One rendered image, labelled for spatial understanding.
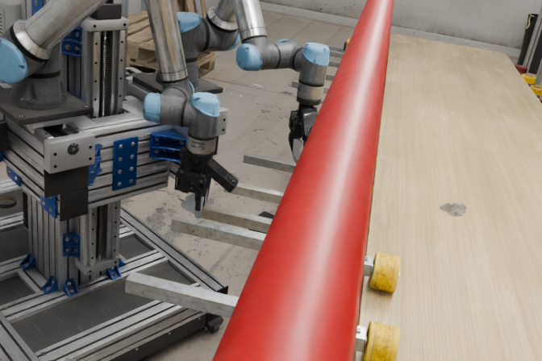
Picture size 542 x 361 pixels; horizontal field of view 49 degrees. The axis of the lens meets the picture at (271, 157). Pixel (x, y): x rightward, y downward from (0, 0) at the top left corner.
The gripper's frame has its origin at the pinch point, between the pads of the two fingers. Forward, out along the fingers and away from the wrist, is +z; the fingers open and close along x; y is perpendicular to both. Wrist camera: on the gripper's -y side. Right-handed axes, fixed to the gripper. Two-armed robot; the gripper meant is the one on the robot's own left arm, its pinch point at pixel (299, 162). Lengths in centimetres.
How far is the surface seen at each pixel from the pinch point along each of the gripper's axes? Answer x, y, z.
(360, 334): 4, -77, -1
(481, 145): -80, 38, 5
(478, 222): -49, -23, 5
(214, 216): 25.5, -17.0, 10.1
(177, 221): 36, -40, -1
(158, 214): 40, 129, 95
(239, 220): 19.1, -19.3, 9.7
